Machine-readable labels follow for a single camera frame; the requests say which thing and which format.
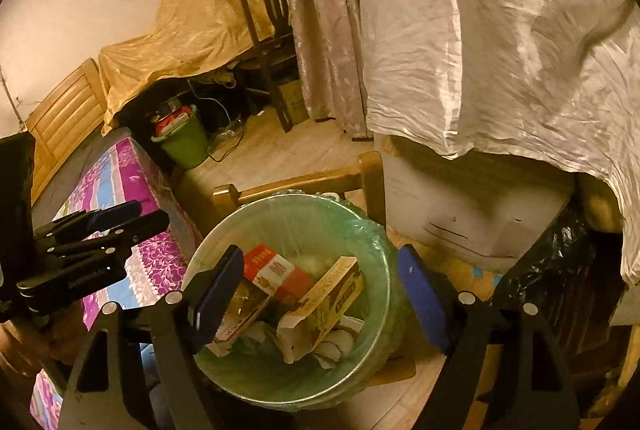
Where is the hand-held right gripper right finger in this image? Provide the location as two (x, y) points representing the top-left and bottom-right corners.
(397, 244), (583, 430)

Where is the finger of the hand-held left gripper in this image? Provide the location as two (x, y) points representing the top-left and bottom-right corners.
(45, 210), (171, 268)
(34, 201), (143, 243)

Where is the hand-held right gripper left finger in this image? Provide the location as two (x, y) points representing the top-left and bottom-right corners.
(57, 244), (246, 430)

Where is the gold snack packet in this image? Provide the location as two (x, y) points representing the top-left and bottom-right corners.
(227, 280), (273, 331)

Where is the red and pink box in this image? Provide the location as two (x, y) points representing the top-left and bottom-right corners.
(242, 244), (313, 305)

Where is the torn cardboard box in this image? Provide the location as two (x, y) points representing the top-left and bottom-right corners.
(276, 256), (364, 365)

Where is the trash bin with green liner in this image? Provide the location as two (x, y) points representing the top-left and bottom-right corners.
(180, 192), (418, 412)

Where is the beige knitted towel ball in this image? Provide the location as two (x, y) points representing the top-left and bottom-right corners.
(300, 255), (336, 281)

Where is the person's left forearm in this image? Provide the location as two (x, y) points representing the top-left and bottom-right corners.
(0, 310), (88, 378)

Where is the floral purple bed sheet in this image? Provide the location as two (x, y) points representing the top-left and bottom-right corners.
(30, 137), (203, 418)

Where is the green plastic bucket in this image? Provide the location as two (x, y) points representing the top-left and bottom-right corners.
(151, 106), (210, 169)

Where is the red packet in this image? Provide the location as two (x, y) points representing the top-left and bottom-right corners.
(155, 107), (193, 137)

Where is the white appliance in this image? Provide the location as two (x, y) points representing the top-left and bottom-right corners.
(382, 135), (576, 273)

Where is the clear plastic bottle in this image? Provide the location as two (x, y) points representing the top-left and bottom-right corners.
(210, 119), (247, 149)

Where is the wooden stool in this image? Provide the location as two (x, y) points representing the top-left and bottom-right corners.
(212, 151), (418, 383)

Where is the black plastic bag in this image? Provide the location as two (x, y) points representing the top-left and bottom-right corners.
(492, 200), (626, 361)

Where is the small cardboard box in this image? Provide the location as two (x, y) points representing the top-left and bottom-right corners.
(280, 80), (311, 125)

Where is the golden cloth cover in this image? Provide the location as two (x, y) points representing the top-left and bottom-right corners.
(97, 0), (276, 135)

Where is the white satin cloth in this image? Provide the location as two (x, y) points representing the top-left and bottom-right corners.
(360, 0), (640, 285)

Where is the patterned beige curtain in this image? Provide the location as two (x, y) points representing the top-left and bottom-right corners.
(187, 0), (373, 141)

